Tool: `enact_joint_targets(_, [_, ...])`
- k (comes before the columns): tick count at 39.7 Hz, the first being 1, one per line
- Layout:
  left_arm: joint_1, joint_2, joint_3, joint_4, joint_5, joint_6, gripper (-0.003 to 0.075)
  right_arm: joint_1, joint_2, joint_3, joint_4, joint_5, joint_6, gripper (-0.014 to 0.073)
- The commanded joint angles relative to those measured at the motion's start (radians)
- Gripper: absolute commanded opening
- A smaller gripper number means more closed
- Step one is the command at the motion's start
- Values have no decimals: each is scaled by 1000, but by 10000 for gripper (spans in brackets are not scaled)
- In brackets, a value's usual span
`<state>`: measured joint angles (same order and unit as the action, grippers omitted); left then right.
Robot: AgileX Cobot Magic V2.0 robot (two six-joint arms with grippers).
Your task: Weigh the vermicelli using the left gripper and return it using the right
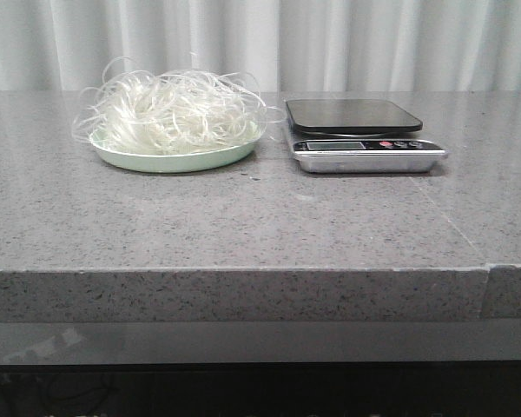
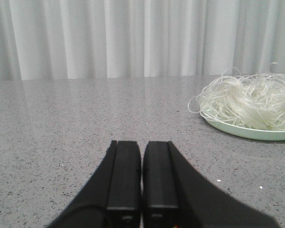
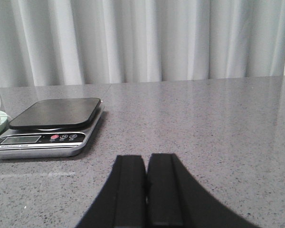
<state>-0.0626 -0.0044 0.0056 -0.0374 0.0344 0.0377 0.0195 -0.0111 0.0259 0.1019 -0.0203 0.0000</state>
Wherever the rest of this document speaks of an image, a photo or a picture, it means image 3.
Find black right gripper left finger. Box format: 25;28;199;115
77;155;146;228

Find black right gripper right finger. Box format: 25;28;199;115
147;153;255;228

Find silver digital kitchen scale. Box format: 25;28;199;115
0;98;104;160

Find white pleated curtain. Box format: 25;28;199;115
0;0;285;87

